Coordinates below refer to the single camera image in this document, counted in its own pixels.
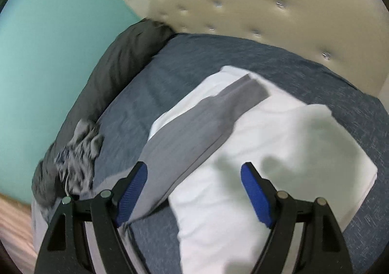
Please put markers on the grey knit garment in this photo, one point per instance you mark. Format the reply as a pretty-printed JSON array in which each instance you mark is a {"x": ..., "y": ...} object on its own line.
[{"x": 194, "y": 128}]

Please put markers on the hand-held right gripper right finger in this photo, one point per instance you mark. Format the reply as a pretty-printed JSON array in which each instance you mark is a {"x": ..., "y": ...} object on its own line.
[{"x": 255, "y": 195}]

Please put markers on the crumpled grey patterned cloth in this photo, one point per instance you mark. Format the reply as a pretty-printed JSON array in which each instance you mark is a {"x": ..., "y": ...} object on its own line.
[{"x": 82, "y": 152}]

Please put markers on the blue-grey bed sheet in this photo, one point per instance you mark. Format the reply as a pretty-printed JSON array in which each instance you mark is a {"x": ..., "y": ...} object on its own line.
[{"x": 188, "y": 58}]

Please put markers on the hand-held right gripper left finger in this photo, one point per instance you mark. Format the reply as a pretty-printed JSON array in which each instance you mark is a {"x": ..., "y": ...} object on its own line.
[{"x": 133, "y": 192}]

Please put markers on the dark grey pillow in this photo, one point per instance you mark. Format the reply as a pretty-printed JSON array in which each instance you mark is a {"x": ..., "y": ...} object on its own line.
[{"x": 121, "y": 61}]

